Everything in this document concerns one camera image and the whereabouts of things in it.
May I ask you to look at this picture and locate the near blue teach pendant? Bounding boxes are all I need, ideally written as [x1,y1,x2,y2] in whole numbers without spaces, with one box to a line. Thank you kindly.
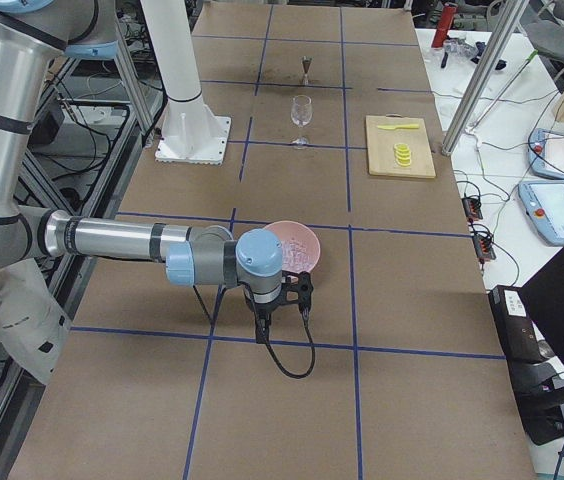
[517,180,564,246]

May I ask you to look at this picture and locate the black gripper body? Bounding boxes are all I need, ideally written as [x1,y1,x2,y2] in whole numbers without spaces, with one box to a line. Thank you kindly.
[244,292,281,325]

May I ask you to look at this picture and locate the pink bowl of ice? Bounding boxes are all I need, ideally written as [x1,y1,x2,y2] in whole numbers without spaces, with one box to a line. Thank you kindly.
[265,220,321,273]

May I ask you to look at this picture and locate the green handled reacher stick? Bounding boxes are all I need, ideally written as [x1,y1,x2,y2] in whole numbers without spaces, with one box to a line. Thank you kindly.
[465,49,538,135]

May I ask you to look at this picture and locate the wooden cutting board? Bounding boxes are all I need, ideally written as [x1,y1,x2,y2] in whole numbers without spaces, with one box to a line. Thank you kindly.
[365,115,436,179]

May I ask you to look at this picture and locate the white camera pedestal column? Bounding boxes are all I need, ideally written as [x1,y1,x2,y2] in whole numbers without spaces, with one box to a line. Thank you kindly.
[141,0,231,165]

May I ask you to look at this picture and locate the aluminium frame post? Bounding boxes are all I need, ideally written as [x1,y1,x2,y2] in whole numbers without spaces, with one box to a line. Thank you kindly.
[441,0,528,157]

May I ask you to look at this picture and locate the clear wine glass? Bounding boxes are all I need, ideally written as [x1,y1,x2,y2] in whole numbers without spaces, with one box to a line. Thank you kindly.
[291,95,313,149]

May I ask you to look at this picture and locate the black computer box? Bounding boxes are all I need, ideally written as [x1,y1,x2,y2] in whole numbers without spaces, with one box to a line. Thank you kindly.
[488,285,564,445]

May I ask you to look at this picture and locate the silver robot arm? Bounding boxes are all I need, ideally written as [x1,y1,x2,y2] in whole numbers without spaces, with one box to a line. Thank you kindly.
[0,1,285,343]

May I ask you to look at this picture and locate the steel cocktail jigger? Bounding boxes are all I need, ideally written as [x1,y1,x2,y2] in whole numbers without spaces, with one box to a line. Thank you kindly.
[301,56,312,86]

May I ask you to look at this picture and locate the red bottle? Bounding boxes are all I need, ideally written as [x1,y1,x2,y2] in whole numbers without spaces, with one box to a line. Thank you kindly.
[431,2,457,49]

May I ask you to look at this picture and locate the yellow plastic knife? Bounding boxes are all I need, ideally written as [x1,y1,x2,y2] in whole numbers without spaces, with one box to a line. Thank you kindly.
[375,123,420,131]

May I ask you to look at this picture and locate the far blue teach pendant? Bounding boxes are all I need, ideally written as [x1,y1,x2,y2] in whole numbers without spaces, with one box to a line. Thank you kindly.
[528,128,564,180]

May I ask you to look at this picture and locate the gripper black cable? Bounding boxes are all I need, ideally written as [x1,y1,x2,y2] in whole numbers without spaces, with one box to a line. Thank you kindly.
[255,299,317,379]

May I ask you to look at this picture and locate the blue teach pendant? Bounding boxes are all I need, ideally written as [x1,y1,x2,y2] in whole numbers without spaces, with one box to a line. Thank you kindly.
[528,128,564,180]
[517,180,564,246]

